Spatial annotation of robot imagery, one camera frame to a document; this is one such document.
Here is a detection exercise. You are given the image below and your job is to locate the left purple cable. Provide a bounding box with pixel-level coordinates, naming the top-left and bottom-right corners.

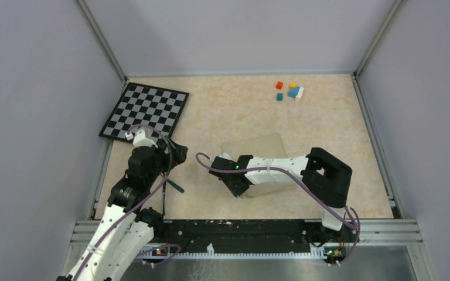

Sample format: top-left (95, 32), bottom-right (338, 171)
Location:
top-left (69, 124), bottom-right (182, 281)

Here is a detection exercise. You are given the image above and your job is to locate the white block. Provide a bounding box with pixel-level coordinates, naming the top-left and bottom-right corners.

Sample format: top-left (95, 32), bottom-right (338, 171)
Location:
top-left (295, 87), bottom-right (304, 101)

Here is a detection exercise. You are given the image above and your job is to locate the beige cloth napkin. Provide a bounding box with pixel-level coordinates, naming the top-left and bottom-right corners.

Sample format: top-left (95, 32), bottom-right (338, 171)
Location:
top-left (221, 132), bottom-right (295, 198)

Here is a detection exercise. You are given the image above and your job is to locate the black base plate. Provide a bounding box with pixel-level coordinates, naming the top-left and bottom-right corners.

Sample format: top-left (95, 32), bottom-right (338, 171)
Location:
top-left (151, 219), bottom-right (356, 254)

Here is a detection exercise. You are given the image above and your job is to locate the blue block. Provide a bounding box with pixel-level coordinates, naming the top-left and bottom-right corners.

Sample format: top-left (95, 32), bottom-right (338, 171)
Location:
top-left (288, 87), bottom-right (298, 99)

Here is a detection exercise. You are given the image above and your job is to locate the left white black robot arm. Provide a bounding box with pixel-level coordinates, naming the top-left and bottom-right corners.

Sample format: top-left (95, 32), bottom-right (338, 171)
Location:
top-left (57, 124), bottom-right (188, 280)

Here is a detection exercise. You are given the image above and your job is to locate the aluminium frame rail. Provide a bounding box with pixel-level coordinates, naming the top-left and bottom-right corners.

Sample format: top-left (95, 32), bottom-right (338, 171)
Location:
top-left (60, 219), bottom-right (431, 281)

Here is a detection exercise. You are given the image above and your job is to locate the black grey checkerboard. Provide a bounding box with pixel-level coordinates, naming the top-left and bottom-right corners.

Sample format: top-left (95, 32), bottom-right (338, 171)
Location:
top-left (99, 82), bottom-right (190, 142)

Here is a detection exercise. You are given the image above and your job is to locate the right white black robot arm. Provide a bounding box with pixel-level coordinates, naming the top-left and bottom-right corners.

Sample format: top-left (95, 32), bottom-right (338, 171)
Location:
top-left (207, 148), bottom-right (353, 241)

